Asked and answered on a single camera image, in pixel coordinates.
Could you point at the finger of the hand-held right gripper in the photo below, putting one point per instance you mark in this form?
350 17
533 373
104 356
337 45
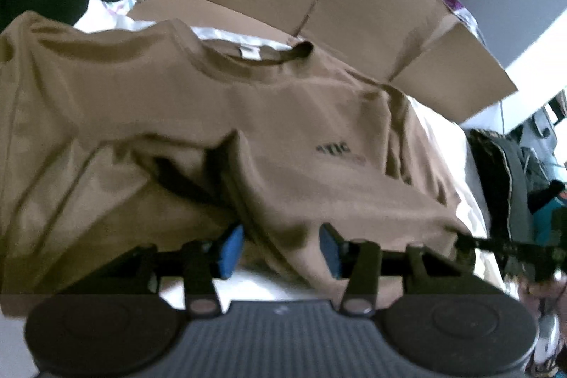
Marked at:
470 244

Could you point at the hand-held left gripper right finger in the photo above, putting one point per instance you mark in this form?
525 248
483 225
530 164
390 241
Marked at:
331 249

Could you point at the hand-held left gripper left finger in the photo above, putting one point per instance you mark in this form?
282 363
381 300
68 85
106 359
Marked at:
230 252

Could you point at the brown printed t-shirt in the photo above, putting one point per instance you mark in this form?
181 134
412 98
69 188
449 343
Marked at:
177 108

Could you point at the teal patterned cloth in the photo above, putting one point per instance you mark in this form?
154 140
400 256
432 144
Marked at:
553 205

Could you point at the black clothing pile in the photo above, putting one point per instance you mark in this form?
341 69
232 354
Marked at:
500 178

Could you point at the white printed blanket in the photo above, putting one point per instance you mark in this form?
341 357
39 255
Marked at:
447 147

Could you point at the purple white plastic bag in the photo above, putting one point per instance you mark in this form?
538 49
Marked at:
456 6

